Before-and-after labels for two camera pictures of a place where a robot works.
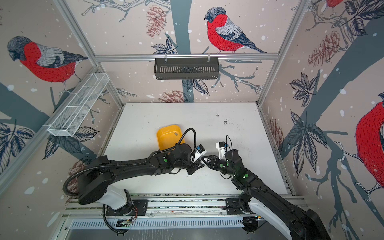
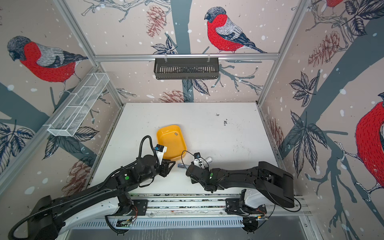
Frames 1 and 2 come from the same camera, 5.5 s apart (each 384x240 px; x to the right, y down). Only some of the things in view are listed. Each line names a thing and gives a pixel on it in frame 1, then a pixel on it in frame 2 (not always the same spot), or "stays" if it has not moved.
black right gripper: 214,162 → 192,179
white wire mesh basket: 82,98 stays
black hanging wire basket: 186,68 stays
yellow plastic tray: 168,136 stays
